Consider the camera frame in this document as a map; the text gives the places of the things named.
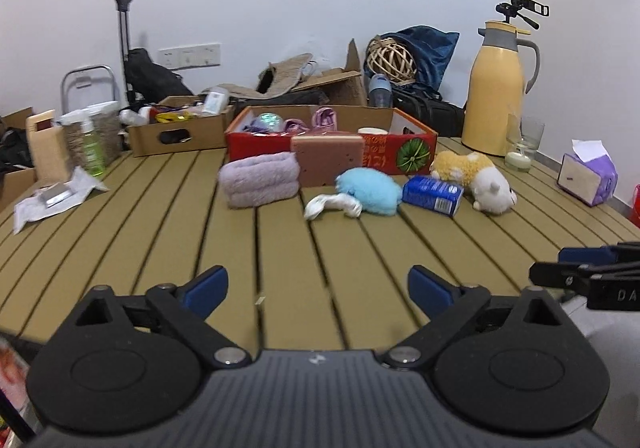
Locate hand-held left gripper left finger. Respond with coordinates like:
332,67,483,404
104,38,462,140
70,265,253,371

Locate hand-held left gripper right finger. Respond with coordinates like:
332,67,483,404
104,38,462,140
382,265,576,371

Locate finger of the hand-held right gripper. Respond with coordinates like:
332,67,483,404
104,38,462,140
529,261,601,289
557,242,640,266

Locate blue tissue packet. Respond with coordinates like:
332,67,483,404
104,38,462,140
401,175,465,218

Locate light blue plush toy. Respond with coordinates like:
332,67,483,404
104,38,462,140
334,167,403,216

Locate lilac towel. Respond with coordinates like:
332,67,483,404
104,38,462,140
218,151,301,209

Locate yellow white plush dog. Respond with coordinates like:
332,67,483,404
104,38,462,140
430,151,518,215

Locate white sock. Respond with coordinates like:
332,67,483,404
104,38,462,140
303,192,363,221

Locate red cardboard box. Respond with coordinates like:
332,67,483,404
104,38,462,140
225,104,439,176

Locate shiny greenish ball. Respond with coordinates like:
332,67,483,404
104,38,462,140
252,112,285,131

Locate pink satin scrunchie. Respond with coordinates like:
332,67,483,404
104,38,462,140
311,107,338,131

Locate red container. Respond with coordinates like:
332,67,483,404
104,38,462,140
627,184,640,229

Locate purple tissue box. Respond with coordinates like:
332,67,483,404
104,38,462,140
559,139,618,207

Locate glass cup with candle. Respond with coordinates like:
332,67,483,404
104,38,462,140
504,114,546,173

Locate brown sponge block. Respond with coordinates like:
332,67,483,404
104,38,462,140
291,135,366,188

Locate green spray bottle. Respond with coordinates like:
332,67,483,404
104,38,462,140
75,111,108,177

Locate silver foil packet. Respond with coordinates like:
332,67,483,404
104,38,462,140
39,182,73,206

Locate yellow thermos jug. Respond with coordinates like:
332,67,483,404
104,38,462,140
461,20,541,158

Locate white small carton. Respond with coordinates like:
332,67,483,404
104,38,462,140
202,89,231,116

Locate clear grain container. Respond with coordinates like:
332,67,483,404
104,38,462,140
57,101,123,169

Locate white plastic bottle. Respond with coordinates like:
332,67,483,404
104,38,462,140
119,107,151,125

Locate white plastic wrapper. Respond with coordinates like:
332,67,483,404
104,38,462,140
12,165,110,235

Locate blue water bottle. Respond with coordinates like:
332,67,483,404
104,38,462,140
367,73,393,108

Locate red white printed bag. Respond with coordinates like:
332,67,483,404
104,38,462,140
0,335,31,444

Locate tan wooden box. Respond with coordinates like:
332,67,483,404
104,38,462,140
25,109,71,184

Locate black trolley bag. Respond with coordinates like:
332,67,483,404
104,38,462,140
124,47,196,106

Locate open brown cardboard box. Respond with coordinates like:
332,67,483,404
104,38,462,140
292,39,368,106

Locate beige cloth bag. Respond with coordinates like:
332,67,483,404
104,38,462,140
202,52,313,102

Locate dark blue cloth bag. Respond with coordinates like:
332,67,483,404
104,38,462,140
367,25,460,104

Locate wicker ball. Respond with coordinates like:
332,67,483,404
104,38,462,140
366,38,417,83

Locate black clothes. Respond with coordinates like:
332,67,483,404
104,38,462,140
0,128,31,171

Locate silver folding stool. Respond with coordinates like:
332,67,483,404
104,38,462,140
60,64,121,116

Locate large brown cardboard box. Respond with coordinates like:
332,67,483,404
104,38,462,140
0,107,36,209

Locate brown cardboard box with handle hole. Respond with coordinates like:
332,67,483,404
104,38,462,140
125,96,236,158

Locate white wall socket strip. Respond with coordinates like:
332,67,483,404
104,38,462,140
158,43,222,69

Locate black camcorder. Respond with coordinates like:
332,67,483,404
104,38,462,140
495,0,550,22

